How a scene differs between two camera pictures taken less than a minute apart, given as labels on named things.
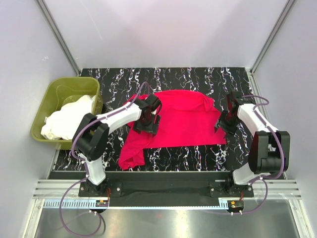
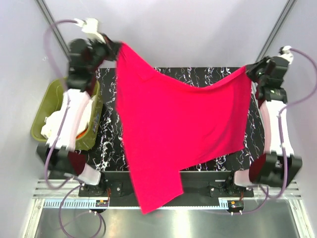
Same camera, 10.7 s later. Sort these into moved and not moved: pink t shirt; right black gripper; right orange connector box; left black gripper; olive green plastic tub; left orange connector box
Moved: right black gripper; left black gripper; pink t shirt
Not moved: left orange connector box; olive green plastic tub; right orange connector box
